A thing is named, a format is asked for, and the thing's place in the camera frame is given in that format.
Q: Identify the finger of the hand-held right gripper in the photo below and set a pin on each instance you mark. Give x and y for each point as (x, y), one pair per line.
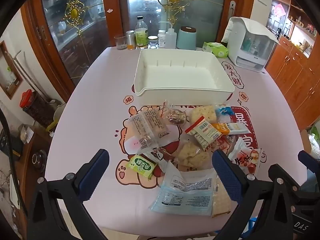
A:
(308, 158)

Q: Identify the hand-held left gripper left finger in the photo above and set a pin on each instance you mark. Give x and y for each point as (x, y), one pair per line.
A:
(96, 173)

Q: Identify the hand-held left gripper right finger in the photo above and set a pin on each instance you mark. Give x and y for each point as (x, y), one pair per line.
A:
(226, 177)

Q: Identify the white pale cracker packet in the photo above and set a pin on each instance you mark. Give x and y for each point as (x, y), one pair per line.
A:
(220, 202)

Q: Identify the clear pink snack packet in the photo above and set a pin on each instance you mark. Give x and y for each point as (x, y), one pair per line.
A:
(225, 142)

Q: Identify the small green snack packet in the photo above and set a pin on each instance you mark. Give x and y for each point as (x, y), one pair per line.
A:
(141, 166)

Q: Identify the light blue snack packet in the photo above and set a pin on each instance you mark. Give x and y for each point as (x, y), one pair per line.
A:
(185, 197)

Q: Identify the orange white snack bar packet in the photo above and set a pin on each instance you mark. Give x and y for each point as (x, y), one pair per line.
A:
(232, 128)

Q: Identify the red white cookie packet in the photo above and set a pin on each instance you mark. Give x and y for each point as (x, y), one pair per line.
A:
(203, 132)

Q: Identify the clear long wafer packet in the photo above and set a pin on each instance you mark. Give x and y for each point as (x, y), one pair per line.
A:
(147, 127)

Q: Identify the white plastic bin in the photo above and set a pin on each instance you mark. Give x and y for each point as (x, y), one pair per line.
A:
(175, 72)

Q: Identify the white green plastic bag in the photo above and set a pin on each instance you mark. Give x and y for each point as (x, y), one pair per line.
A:
(314, 142)

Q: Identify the red white printed snack packet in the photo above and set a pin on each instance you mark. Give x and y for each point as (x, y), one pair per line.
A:
(246, 157)

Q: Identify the clear crumbly snack packet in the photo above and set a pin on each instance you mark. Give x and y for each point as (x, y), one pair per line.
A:
(190, 153)

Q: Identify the black round bowl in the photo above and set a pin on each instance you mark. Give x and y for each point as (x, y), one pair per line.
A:
(38, 159)

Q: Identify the small blue white candy packet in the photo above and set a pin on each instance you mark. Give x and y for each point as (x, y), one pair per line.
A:
(223, 110)

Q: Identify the white yellow pot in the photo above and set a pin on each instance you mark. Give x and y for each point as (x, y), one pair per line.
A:
(60, 112)

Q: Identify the clear wrapped dark candy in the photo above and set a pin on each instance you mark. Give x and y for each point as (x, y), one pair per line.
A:
(176, 117)

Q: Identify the brown wooden cabinet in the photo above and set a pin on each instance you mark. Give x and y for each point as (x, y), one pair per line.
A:
(292, 80)

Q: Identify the pink printed tablecloth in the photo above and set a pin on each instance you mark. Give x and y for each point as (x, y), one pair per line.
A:
(100, 92)

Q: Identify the red lidded dark jar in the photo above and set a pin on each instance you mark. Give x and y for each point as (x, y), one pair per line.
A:
(37, 110)

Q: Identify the white countertop appliance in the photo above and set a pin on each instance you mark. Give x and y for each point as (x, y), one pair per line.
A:
(250, 55)

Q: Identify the wooden framed glass door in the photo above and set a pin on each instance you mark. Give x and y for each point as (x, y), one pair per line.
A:
(205, 12)
(82, 55)

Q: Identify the green tissue pack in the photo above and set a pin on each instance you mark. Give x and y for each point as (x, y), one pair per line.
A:
(216, 49)

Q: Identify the wooden display shelf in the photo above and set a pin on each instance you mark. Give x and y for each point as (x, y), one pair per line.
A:
(300, 30)

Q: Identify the clear drinking glass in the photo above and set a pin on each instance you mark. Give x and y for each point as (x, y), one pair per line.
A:
(121, 43)

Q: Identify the small metal tin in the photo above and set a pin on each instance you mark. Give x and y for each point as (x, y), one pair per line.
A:
(130, 40)

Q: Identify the small glass jar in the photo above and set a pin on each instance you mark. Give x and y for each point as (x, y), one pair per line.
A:
(153, 43)

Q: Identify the light blue ceramic canister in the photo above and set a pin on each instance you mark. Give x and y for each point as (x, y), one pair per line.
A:
(186, 40)

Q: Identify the green label glass bottle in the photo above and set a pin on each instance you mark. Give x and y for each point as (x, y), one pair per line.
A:
(141, 36)

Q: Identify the white pill bottle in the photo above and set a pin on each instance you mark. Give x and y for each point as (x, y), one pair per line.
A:
(161, 40)

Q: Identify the white cloth cover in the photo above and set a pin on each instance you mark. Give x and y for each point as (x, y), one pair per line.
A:
(240, 26)

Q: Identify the white squeeze bottle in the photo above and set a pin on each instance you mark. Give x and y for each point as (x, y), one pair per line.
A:
(170, 38)

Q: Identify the wooden picture frame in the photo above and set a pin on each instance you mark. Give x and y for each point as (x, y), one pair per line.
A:
(11, 75)

